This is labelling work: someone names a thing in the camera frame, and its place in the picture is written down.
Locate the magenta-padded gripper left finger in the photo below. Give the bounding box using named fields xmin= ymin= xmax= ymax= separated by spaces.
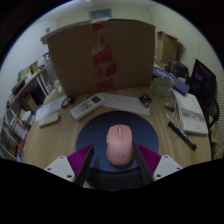
xmin=44 ymin=143 xmax=96 ymax=187

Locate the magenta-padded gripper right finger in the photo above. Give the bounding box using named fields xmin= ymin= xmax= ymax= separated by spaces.
xmin=133 ymin=143 xmax=184 ymax=185

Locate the pink computer mouse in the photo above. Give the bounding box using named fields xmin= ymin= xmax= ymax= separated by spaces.
xmin=105 ymin=124 xmax=135 ymax=167

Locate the blue mouse pad with wrist rest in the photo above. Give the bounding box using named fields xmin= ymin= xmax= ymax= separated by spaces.
xmin=75 ymin=110 xmax=160 ymax=192

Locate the black marker pen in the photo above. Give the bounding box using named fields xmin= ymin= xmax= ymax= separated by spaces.
xmin=167 ymin=120 xmax=198 ymax=151

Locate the white remote control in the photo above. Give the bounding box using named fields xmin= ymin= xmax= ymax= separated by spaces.
xmin=69 ymin=94 xmax=107 ymax=121

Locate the white book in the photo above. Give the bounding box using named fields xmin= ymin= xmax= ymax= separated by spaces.
xmin=173 ymin=89 xmax=210 ymax=136

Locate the small dark clip item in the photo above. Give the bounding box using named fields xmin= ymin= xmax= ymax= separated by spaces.
xmin=138 ymin=94 xmax=154 ymax=108

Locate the small black coiled item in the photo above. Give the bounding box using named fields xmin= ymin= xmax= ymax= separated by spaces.
xmin=60 ymin=95 xmax=77 ymax=109

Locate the white printed paper sheet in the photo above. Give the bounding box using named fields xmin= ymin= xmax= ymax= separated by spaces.
xmin=34 ymin=94 xmax=69 ymax=123

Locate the shelf unit with books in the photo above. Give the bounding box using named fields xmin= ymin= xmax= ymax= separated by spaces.
xmin=0 ymin=106 xmax=33 ymax=163

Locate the clear round plastic container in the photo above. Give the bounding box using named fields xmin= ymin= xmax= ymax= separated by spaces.
xmin=152 ymin=77 xmax=174 ymax=98

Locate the black office chair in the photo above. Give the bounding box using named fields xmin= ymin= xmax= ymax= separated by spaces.
xmin=199 ymin=98 xmax=221 ymax=148

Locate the long blue box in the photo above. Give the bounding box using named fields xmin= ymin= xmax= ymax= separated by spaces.
xmin=153 ymin=65 xmax=191 ymax=97

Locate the clear glass jar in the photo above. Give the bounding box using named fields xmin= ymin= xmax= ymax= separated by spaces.
xmin=44 ymin=59 xmax=64 ymax=94

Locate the cluttered wooden side desk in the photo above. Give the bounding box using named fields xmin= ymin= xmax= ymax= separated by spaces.
xmin=8 ymin=61 xmax=54 ymax=111

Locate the dark computer monitor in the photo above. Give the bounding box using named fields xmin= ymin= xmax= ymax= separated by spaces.
xmin=189 ymin=58 xmax=218 ymax=108

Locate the black bag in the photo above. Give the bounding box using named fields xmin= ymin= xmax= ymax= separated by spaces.
xmin=166 ymin=59 xmax=189 ymax=79

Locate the large brown cardboard box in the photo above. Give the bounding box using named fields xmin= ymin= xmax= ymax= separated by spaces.
xmin=40 ymin=18 xmax=157 ymax=98

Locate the open tall cardboard box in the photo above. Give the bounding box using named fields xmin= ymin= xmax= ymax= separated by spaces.
xmin=155 ymin=30 xmax=179 ymax=66

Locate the grey door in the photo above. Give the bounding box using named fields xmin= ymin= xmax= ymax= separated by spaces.
xmin=89 ymin=8 xmax=113 ymax=20

